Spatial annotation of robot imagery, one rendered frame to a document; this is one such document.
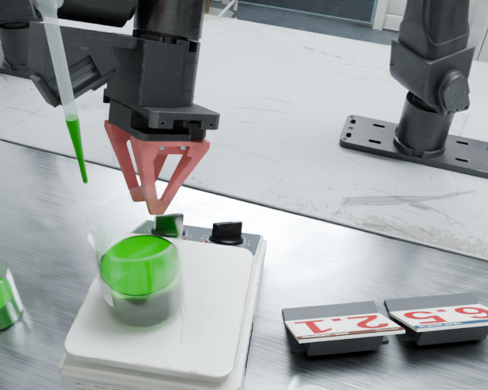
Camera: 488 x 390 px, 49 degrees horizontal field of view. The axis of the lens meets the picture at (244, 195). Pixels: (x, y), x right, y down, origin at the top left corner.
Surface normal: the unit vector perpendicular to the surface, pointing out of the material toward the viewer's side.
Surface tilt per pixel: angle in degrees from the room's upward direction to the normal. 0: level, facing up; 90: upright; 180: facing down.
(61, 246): 0
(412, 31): 100
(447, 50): 90
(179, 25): 72
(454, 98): 90
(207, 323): 0
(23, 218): 0
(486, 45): 90
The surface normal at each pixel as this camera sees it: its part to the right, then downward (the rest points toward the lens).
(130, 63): -0.80, 0.05
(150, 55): 0.58, 0.33
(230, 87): 0.04, -0.75
